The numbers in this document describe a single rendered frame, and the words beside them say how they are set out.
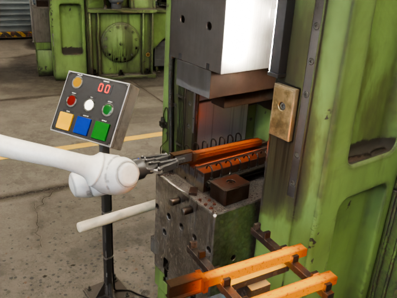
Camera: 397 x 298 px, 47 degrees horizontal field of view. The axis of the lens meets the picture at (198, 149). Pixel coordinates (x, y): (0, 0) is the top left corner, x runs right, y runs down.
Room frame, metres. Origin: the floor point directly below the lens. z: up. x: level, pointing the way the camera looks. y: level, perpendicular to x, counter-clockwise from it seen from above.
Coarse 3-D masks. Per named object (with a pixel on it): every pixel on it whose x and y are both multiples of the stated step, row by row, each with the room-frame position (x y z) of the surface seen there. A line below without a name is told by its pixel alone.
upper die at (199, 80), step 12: (180, 60) 1.61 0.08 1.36; (180, 72) 1.61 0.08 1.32; (192, 72) 1.56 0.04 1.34; (204, 72) 1.50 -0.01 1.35; (240, 72) 1.55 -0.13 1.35; (252, 72) 1.59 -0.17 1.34; (264, 72) 1.62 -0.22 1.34; (180, 84) 1.61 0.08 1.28; (192, 84) 1.55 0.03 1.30; (204, 84) 1.50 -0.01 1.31; (216, 84) 1.49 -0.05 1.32; (228, 84) 1.52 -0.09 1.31; (240, 84) 1.56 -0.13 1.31; (252, 84) 1.59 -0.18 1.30; (264, 84) 1.63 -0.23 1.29; (204, 96) 1.49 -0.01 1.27; (216, 96) 1.49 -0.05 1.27
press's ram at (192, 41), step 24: (192, 0) 1.57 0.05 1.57; (216, 0) 1.47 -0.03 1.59; (240, 0) 1.47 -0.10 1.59; (264, 0) 1.53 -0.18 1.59; (192, 24) 1.57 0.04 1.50; (216, 24) 1.46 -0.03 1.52; (240, 24) 1.47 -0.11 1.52; (264, 24) 1.54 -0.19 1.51; (192, 48) 1.56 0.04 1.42; (216, 48) 1.46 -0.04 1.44; (240, 48) 1.48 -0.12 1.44; (264, 48) 1.54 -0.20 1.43; (216, 72) 1.45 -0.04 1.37
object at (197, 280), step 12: (276, 252) 0.99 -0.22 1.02; (288, 252) 0.99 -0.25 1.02; (300, 252) 1.00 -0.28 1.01; (240, 264) 0.93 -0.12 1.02; (252, 264) 0.93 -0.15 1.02; (264, 264) 0.95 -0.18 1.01; (276, 264) 0.97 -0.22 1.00; (180, 276) 0.86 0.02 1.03; (192, 276) 0.86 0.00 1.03; (204, 276) 0.87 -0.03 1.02; (216, 276) 0.88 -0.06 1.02; (228, 276) 0.89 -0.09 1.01; (240, 276) 0.91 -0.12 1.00; (168, 288) 0.83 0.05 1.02; (180, 288) 0.84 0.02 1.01; (192, 288) 0.86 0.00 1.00; (204, 288) 0.85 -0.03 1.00
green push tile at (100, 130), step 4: (96, 124) 1.80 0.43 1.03; (100, 124) 1.80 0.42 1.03; (104, 124) 1.79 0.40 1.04; (108, 124) 1.78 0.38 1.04; (96, 128) 1.79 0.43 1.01; (100, 128) 1.79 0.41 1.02; (104, 128) 1.78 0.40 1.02; (108, 128) 1.77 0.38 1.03; (92, 132) 1.79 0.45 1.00; (96, 132) 1.78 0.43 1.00; (100, 132) 1.78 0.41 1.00; (104, 132) 1.77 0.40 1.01; (92, 136) 1.78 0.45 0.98; (96, 136) 1.77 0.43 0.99; (100, 136) 1.77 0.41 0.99; (104, 136) 1.76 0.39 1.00; (100, 140) 1.76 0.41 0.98; (104, 140) 1.75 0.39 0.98
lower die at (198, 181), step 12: (240, 156) 1.64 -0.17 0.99; (252, 156) 1.65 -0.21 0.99; (264, 156) 1.66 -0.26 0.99; (180, 168) 1.59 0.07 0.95; (192, 168) 1.53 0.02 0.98; (204, 168) 1.52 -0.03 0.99; (216, 168) 1.53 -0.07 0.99; (228, 168) 1.54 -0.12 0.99; (192, 180) 1.53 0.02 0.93; (204, 180) 1.48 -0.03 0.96
